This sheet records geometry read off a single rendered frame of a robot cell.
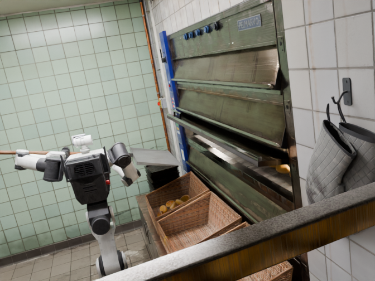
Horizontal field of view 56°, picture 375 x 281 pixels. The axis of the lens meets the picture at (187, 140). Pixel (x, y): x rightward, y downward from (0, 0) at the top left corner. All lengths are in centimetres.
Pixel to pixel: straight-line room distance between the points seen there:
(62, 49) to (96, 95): 59
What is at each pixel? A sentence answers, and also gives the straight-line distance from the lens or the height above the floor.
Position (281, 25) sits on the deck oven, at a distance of 151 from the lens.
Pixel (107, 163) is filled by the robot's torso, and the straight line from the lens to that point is 230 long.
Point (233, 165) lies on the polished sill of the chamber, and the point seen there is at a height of 118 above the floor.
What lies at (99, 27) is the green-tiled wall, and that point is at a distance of 408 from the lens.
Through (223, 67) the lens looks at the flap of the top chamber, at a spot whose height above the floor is 180.
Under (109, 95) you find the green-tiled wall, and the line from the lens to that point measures 406.
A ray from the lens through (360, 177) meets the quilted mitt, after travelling 122.
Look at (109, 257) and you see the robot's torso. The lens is 256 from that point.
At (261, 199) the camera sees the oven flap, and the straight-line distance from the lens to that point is 208.
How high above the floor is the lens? 191
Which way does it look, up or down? 13 degrees down
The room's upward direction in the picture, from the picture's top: 10 degrees counter-clockwise
